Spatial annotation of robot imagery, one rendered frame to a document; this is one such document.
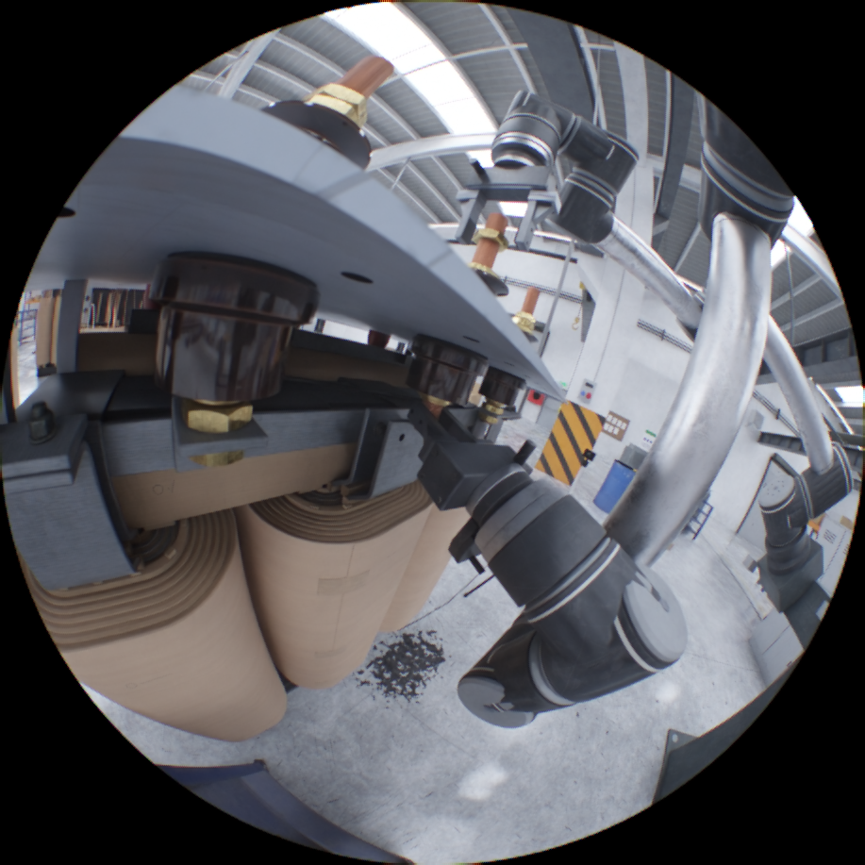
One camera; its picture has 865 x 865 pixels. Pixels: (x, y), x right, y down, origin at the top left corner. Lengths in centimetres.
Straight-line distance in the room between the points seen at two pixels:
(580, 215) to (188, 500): 77
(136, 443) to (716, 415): 55
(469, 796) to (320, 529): 135
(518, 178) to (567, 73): 328
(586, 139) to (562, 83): 314
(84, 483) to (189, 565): 17
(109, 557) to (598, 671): 39
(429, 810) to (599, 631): 129
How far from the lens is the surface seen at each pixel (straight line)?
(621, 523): 35
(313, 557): 38
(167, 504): 37
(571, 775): 178
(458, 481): 23
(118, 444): 28
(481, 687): 33
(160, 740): 150
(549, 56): 362
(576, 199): 60
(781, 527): 135
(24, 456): 20
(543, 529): 21
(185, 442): 16
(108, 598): 36
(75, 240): 15
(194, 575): 34
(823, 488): 135
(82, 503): 25
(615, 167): 62
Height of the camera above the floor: 134
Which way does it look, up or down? 16 degrees down
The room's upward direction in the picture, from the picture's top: 20 degrees clockwise
